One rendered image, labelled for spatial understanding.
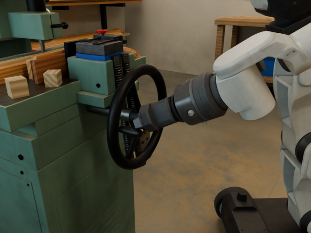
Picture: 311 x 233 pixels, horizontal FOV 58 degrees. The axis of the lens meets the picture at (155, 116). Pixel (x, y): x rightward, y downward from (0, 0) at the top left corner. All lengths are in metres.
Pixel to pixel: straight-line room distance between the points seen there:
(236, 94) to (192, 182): 1.42
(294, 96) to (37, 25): 0.79
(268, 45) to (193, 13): 3.75
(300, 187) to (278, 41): 0.80
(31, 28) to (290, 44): 0.68
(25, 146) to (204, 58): 3.63
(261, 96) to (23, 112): 0.51
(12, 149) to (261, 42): 0.63
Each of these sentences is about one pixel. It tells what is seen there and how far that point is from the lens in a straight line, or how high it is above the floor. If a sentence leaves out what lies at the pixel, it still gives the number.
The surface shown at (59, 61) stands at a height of 0.94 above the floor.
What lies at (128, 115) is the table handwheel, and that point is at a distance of 0.77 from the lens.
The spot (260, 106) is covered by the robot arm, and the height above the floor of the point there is 0.94.
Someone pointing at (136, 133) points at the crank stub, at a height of 0.83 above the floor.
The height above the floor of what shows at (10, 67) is 0.94.
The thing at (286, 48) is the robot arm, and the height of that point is 1.04.
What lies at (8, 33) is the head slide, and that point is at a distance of 0.98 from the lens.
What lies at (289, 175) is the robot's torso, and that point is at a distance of 1.30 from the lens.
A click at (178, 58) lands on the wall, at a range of 4.39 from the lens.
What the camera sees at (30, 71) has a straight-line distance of 0.87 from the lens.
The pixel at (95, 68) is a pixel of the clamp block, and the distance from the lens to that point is 0.77.
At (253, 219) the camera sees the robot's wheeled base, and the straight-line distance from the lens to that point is 1.42.
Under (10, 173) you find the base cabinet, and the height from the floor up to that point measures 0.67.
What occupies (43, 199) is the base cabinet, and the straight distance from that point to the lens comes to 0.83.
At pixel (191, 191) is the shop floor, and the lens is 1.82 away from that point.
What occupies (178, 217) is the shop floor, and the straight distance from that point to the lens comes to 1.65.
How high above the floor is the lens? 1.12
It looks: 24 degrees down
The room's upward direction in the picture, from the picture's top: straight up
